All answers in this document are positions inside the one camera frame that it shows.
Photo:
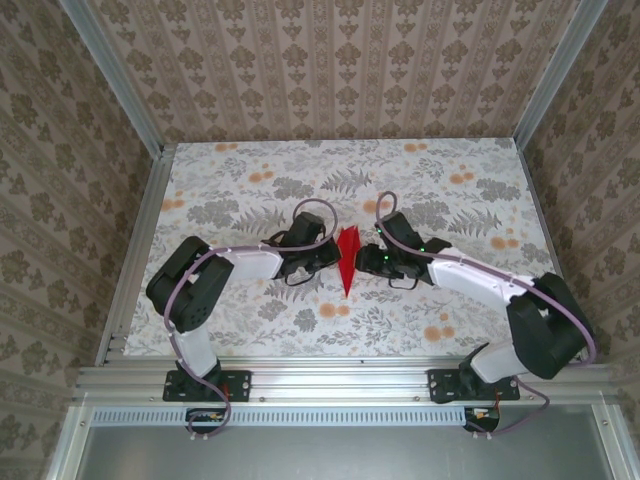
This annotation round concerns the right black connector board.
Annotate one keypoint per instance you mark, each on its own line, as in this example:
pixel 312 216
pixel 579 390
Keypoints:
pixel 487 422

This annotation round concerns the right aluminium side rail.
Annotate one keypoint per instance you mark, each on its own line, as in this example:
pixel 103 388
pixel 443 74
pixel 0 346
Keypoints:
pixel 538 200

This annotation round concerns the aluminium mounting rail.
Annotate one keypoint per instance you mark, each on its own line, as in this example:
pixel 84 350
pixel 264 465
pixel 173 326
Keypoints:
pixel 340 380

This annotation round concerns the right aluminium frame post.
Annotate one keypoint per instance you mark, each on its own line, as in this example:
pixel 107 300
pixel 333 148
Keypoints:
pixel 557 70

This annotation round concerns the black connector board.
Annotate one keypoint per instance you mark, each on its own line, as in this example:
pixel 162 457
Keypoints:
pixel 487 422
pixel 200 427

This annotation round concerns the red square paper sheet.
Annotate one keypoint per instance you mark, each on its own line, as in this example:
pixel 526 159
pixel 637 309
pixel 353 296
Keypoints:
pixel 348 260

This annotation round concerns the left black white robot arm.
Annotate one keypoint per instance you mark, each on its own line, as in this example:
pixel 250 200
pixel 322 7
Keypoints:
pixel 192 290

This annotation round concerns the grey sheet metal panel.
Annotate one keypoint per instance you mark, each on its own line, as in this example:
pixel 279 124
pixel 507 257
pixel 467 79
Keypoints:
pixel 340 455

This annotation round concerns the aluminium frame post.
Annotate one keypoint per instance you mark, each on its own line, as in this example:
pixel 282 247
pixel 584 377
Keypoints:
pixel 116 75
pixel 557 70

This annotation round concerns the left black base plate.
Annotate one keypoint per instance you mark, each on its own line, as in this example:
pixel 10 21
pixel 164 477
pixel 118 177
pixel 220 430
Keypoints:
pixel 240 385

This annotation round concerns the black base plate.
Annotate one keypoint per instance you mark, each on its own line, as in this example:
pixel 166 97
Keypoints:
pixel 240 385
pixel 440 385

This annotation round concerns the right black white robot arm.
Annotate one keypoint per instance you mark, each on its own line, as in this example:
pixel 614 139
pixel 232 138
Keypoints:
pixel 545 330

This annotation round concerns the left aluminium side rail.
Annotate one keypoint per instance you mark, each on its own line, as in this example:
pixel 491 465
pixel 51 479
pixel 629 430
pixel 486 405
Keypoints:
pixel 147 210

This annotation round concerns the floral patterned table cover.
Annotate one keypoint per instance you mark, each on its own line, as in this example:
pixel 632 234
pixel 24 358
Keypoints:
pixel 400 325

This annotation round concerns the left black connector board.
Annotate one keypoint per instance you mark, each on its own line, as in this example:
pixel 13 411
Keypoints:
pixel 200 427

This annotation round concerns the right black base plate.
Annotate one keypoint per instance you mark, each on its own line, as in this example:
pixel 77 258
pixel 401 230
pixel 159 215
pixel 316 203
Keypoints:
pixel 440 385

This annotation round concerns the left aluminium frame post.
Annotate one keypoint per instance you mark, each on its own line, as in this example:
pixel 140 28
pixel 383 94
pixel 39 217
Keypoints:
pixel 116 75

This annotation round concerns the aluminium side rail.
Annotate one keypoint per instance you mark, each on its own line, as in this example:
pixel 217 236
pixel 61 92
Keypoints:
pixel 538 200
pixel 147 210

